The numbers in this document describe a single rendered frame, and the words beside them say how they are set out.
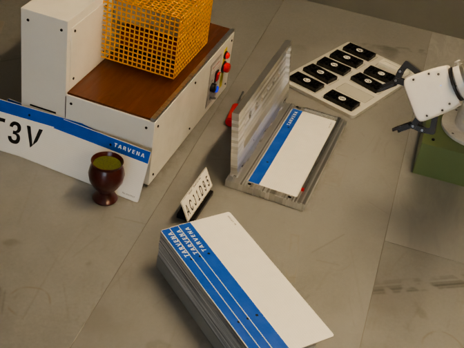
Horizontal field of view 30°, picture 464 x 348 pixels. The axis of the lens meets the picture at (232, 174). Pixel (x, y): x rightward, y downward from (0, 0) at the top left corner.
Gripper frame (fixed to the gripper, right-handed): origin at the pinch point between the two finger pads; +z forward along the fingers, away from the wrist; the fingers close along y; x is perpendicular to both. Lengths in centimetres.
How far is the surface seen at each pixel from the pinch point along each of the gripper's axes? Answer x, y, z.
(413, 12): 244, -34, 38
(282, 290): -33.2, 25.7, 24.5
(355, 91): 66, -7, 26
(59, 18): -23, -45, 57
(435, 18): 246, -27, 30
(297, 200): 6.7, 13.4, 31.3
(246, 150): 8.9, -2.3, 40.2
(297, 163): 20.6, 5.7, 33.3
